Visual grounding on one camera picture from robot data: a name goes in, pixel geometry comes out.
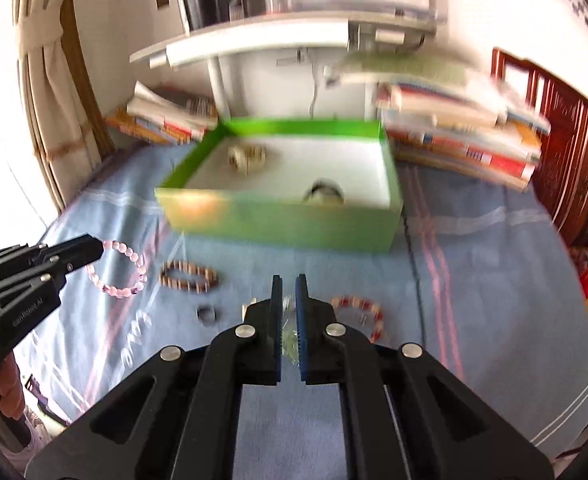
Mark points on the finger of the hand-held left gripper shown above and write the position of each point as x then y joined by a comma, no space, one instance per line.
49,272
74,245

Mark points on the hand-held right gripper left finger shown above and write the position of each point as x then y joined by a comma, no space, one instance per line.
276,332

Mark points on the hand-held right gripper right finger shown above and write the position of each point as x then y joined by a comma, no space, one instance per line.
301,332

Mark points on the green pendant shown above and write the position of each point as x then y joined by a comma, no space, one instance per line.
289,340

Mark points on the green cardboard box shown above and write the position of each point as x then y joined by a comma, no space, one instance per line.
284,225

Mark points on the person's left hand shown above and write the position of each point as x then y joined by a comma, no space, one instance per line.
6,382

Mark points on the black and white bangle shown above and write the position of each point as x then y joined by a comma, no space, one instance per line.
324,191

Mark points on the small stack of books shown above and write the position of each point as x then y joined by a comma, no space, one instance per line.
164,120

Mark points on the beige curtain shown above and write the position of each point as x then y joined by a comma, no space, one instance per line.
49,85

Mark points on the tall stack of books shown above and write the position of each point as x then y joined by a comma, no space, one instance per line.
453,125

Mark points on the white shelf stand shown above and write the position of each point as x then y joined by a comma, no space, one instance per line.
254,40

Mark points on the red wooden chair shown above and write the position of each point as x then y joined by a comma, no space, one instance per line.
573,160

